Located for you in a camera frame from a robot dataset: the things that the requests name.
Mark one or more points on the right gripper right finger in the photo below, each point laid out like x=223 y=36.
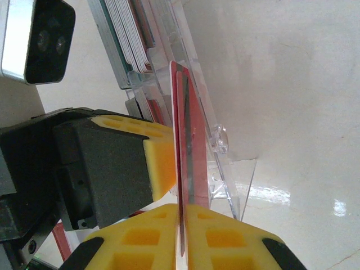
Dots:
x=230 y=247

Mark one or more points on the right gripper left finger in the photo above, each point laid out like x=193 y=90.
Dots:
x=135 y=247

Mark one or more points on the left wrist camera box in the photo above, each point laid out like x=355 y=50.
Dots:
x=42 y=42

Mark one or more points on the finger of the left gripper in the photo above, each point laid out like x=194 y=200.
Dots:
x=112 y=168

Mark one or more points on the black card stack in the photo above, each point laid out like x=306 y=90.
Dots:
x=133 y=108

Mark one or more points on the red credit card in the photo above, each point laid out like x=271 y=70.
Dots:
x=194 y=140

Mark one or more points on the clear acrylic card box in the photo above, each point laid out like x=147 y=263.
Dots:
x=180 y=33

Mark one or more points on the red-orange card stack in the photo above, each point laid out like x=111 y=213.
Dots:
x=157 y=109

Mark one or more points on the row of white cards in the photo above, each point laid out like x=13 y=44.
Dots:
x=135 y=47

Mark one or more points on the teal card stack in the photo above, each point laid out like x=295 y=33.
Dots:
x=111 y=47

